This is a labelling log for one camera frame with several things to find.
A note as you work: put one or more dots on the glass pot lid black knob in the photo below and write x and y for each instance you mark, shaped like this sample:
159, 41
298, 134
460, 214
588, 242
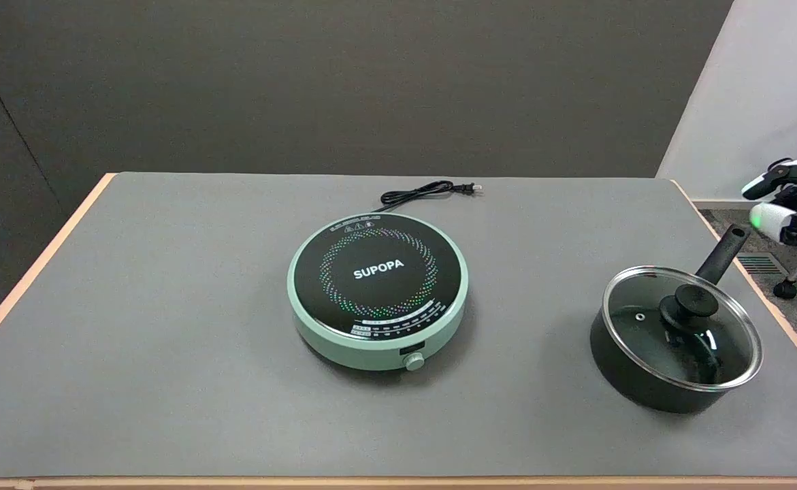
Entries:
688, 306

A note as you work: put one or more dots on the grey floor vent grille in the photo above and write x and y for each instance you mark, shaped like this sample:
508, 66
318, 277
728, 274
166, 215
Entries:
759, 264

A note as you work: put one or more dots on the green round induction cooker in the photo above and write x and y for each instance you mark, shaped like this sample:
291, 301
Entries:
378, 272

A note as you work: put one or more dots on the grey table mat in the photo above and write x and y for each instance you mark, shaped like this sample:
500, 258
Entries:
167, 306

